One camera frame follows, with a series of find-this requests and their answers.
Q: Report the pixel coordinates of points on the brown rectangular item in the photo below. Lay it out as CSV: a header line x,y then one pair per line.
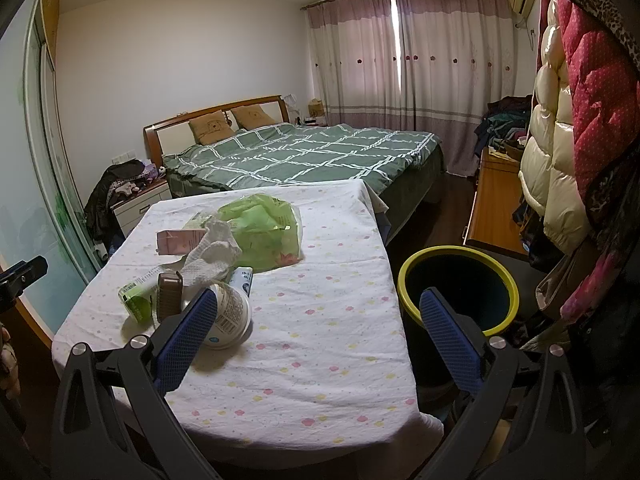
x,y
169,295

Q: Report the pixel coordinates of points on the pile of clothes by curtain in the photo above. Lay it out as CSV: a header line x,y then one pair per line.
x,y
501,117

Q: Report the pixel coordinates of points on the green white drink bottle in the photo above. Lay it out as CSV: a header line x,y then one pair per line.
x,y
138,299

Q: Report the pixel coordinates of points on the right brown pillow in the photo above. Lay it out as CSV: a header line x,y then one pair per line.
x,y
252,116

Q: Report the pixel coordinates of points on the left brown pillow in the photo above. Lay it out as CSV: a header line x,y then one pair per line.
x,y
211,128

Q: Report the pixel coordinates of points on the white paper towel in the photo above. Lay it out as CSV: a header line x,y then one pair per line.
x,y
212,259

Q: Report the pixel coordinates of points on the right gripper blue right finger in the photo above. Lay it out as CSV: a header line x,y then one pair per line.
x,y
522,420

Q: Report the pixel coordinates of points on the green plastic bag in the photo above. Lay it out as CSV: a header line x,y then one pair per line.
x,y
268,230

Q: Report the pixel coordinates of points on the pink white curtains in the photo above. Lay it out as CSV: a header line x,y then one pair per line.
x,y
414,65

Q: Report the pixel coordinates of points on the dark clothes on nightstand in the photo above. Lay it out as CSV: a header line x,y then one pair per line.
x,y
117,183

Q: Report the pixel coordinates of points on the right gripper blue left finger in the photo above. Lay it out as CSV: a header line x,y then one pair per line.
x,y
111,418

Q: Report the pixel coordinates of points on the wooden bed headboard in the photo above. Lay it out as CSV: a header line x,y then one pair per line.
x,y
176,134

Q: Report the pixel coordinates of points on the person's left hand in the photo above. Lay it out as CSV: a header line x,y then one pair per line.
x,y
10,381

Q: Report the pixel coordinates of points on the pink floral garment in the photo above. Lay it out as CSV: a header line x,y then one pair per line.
x,y
591,289

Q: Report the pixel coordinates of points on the red dotted puffer jacket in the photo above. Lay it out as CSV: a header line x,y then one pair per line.
x,y
603,71

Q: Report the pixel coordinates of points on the cream puffer jacket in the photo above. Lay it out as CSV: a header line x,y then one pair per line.
x,y
547,171

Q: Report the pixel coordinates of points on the yellow rimmed black trash bin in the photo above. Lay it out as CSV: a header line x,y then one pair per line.
x,y
473,283

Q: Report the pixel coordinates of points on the white dotted table cloth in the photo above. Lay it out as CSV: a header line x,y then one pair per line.
x,y
326,366

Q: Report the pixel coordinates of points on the brown pillow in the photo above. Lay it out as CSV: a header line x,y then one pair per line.
x,y
252,116
211,128

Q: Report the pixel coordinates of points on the wooden low cabinet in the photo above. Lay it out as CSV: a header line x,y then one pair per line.
x,y
497,195

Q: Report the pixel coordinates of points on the pink carton box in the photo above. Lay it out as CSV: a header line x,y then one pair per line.
x,y
178,242

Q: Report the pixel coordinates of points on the white bedside nightstand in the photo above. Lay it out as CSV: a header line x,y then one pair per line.
x,y
129,212

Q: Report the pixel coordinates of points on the green plaid bed duvet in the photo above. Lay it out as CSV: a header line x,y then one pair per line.
x,y
286,154

